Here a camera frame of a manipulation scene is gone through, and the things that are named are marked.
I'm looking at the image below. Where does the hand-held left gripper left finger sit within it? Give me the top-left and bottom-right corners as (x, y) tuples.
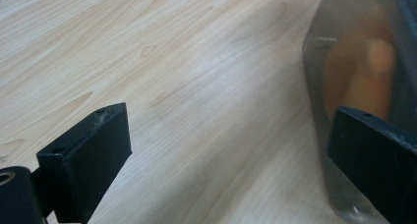
(35, 102), (134, 224)

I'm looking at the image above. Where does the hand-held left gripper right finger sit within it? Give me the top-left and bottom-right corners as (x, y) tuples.
(326, 105), (417, 224)

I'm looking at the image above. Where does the orange plush toy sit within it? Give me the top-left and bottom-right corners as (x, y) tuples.
(322, 6), (396, 122)

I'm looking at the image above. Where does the clear plastic storage box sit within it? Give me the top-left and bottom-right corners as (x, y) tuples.
(301, 0), (417, 224)

